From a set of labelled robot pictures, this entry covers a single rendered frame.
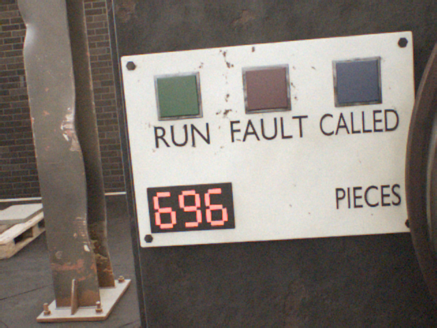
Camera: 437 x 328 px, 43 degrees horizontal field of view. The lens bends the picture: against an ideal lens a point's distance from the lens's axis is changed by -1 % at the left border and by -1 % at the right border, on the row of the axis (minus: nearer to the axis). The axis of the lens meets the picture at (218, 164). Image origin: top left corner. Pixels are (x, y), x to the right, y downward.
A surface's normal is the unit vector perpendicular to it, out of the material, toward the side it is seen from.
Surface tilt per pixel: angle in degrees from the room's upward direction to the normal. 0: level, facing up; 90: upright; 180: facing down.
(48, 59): 90
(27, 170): 90
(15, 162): 90
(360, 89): 90
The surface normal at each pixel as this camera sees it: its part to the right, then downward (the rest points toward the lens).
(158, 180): -0.09, 0.15
